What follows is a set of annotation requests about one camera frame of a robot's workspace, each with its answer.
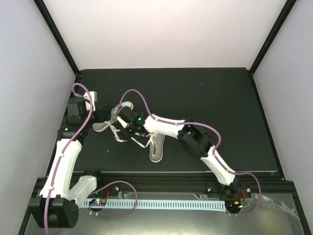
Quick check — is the black frame post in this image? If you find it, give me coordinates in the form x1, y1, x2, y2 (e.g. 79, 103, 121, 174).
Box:
249, 0, 297, 75
33, 0, 80, 75

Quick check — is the left small circuit board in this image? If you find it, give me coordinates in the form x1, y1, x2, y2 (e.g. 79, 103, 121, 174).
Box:
89, 198, 107, 206

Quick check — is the grey sneaker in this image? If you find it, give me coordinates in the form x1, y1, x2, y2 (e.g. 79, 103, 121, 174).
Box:
131, 133, 165, 163
92, 101, 134, 142

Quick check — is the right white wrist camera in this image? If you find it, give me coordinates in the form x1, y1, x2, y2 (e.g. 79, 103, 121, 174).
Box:
111, 104, 123, 123

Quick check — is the right black frame post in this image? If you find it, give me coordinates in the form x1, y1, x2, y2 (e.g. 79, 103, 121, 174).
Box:
249, 0, 297, 75

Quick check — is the right small circuit board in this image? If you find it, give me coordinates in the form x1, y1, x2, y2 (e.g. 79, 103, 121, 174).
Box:
230, 201, 242, 208

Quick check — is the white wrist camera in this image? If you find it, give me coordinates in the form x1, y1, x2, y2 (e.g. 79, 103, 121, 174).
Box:
111, 104, 123, 123
83, 91, 97, 111

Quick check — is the white slotted cable duct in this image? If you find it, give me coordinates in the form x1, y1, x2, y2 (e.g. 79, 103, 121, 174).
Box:
81, 199, 226, 212

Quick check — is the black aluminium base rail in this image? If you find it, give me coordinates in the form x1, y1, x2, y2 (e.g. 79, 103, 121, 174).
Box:
92, 171, 252, 198

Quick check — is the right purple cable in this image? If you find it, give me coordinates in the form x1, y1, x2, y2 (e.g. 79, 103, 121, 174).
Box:
118, 88, 261, 217

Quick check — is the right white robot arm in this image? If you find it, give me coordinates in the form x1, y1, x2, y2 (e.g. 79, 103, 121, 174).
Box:
117, 107, 241, 198

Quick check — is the small circuit board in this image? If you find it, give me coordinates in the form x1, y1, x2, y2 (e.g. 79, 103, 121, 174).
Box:
230, 201, 242, 208
89, 198, 107, 206

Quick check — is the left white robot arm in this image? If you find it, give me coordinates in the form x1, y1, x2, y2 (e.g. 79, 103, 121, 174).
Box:
28, 92, 111, 229

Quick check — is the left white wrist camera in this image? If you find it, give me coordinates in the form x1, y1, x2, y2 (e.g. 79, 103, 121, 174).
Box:
83, 91, 97, 111

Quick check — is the left black frame post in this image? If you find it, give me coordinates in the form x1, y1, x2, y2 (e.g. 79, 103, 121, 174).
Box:
33, 0, 80, 75

